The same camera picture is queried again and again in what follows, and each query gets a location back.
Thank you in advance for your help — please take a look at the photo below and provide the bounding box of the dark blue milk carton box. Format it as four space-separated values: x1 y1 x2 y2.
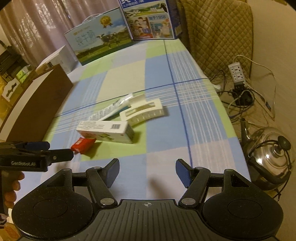
119 0 182 41

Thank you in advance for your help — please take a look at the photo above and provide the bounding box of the open cardboard box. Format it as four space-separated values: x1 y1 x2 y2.
1 68 37 123

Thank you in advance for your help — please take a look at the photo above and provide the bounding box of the person's left hand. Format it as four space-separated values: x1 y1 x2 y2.
4 171 25 208

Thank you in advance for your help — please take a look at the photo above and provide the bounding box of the checkered bed sheet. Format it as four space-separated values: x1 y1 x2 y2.
17 40 249 199

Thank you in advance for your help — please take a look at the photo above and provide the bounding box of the light blue milk carton box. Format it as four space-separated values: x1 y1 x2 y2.
64 8 134 65

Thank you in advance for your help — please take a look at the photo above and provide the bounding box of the white ointment tube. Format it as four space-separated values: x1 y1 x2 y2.
88 93 134 121

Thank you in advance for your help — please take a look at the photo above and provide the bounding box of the brown open shoe box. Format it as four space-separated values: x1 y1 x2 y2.
1 65 73 142

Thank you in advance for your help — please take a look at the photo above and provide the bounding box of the white cable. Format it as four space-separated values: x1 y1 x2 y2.
233 55 277 121

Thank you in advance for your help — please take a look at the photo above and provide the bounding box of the white power strip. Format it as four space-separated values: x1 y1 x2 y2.
228 62 245 85

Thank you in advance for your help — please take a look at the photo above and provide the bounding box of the white medicine box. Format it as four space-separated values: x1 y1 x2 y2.
76 120 134 144

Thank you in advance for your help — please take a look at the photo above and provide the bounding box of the steel kettle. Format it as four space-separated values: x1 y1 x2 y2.
240 118 295 199

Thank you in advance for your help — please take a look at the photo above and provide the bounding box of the white hair claw clip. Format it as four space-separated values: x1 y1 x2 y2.
119 94 165 126

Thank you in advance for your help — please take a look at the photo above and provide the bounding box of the green tissue pack bundle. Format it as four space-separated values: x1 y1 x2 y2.
16 66 30 83

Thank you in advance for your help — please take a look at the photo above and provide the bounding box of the quilted beige headboard cover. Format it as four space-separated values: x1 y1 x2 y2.
177 1 253 77

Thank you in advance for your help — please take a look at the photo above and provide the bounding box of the pink curtain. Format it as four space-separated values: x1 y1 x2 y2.
1 0 119 66

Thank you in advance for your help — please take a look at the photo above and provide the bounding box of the black power adapter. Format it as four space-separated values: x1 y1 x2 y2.
231 84 253 106

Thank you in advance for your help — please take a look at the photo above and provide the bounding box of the white appliance box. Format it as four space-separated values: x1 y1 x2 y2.
36 45 77 74

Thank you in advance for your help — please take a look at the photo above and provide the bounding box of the red candy packet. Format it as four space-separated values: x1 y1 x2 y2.
70 138 96 154

